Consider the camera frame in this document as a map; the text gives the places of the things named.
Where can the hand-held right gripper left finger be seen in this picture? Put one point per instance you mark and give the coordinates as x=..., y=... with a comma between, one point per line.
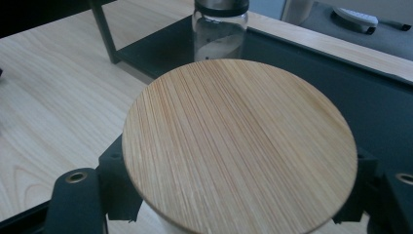
x=76, y=208

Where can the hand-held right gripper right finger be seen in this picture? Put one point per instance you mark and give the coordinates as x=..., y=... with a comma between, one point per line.
x=394, y=204

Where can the wooden-lid jar of reddish spice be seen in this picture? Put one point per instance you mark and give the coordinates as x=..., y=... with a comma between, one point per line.
x=240, y=146

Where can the glass jar with metal lid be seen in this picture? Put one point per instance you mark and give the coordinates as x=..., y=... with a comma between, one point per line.
x=219, y=35

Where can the white flat device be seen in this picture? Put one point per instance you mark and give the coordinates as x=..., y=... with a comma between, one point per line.
x=355, y=18

